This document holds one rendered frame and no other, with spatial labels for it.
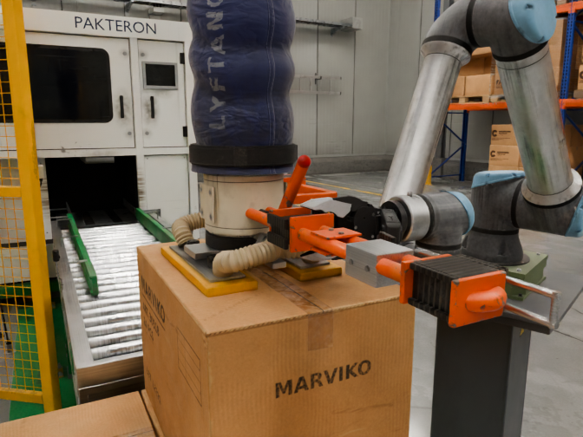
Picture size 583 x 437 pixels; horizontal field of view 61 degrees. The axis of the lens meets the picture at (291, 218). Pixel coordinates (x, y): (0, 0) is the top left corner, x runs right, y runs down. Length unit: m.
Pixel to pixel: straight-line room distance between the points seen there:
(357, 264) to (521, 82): 0.72
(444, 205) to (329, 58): 11.58
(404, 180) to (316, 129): 11.12
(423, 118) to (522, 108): 0.26
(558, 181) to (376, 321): 0.74
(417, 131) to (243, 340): 0.62
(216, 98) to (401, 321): 0.54
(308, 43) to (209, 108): 11.26
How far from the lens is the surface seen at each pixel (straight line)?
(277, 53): 1.00
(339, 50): 12.70
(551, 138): 1.37
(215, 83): 0.97
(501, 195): 1.59
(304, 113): 12.03
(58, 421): 1.40
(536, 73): 1.25
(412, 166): 1.12
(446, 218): 0.98
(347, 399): 0.94
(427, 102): 1.17
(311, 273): 0.98
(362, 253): 0.65
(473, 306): 0.54
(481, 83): 9.82
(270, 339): 0.81
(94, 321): 1.96
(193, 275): 0.98
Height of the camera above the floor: 1.25
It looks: 11 degrees down
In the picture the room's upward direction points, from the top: straight up
